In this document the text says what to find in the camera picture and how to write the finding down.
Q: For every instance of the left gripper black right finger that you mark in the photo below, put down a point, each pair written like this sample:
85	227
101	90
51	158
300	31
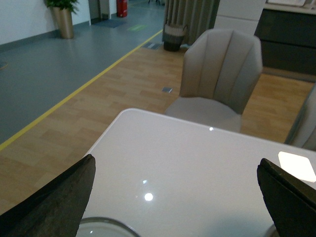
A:
290	202

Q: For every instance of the glass pot lid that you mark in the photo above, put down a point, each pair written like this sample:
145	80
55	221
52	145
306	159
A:
104	227

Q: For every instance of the dark grey kitchen counter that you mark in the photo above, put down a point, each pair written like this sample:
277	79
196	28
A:
288	38

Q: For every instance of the white cabinet column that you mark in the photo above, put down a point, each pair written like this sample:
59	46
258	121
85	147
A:
242	15

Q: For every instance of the woven laundry basket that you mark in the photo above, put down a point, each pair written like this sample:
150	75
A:
173	36

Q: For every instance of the left beige upholstered chair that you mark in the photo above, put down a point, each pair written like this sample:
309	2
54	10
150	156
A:
220	71

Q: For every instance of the green potted plant gold vase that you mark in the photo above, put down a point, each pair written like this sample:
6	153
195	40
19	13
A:
63	10

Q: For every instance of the beige upholstered chair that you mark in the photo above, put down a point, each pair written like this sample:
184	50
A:
220	71
303	131

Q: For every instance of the blue door mat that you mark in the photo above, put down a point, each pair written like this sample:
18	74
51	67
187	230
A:
110	23

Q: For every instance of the grey pleated curtain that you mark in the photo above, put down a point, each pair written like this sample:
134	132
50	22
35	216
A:
194	16

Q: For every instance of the right beige upholstered chair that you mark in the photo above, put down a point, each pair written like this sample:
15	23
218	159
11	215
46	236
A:
303	131

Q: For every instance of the red fire extinguisher box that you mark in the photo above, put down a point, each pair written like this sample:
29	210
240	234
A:
122	8

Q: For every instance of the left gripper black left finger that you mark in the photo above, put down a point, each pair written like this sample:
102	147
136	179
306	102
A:
56	209

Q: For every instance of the cream steel cooking pot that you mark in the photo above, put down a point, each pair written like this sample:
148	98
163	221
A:
271	232

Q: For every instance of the silver floor socket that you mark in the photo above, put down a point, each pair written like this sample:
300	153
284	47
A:
167	89

